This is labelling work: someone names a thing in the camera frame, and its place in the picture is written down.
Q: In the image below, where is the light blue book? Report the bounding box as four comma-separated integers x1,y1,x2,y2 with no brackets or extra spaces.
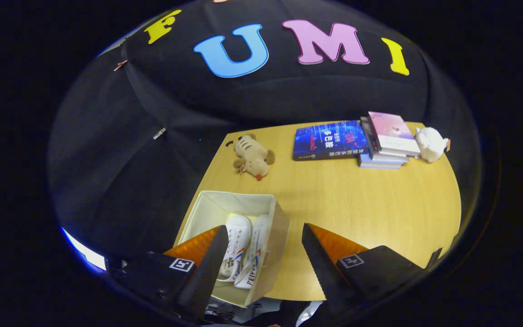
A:
358,154,403,170

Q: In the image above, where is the pink cover book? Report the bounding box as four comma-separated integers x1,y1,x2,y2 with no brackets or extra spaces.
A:
368,111,421,158

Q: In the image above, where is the lit monitor screen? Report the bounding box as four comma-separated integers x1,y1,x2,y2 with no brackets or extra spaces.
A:
62,227,108,272

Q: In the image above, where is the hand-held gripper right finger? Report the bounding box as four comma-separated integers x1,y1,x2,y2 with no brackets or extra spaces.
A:
301,223,425,314

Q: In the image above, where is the white grey book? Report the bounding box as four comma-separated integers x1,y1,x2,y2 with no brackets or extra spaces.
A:
360,117,410,164

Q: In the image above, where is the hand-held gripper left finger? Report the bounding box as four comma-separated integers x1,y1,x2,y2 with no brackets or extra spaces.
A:
107,225,229,323

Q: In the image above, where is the black backdrop cloth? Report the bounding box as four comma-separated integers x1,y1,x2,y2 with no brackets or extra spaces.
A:
48,0,480,264

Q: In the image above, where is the beige fabric storage box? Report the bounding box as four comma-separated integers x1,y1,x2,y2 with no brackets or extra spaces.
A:
173,191,290,308

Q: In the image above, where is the white canvas shoe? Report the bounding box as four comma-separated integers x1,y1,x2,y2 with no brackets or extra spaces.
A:
216,215,252,282
234,213,271,290

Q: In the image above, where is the white plush toy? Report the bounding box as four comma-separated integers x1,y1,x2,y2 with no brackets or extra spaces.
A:
414,127,452,163

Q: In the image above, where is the brown plush dog toy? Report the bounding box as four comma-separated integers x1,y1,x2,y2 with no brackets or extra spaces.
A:
225,134,276,181

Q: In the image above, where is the dark blue book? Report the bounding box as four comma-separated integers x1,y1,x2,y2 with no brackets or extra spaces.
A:
293,120,370,161

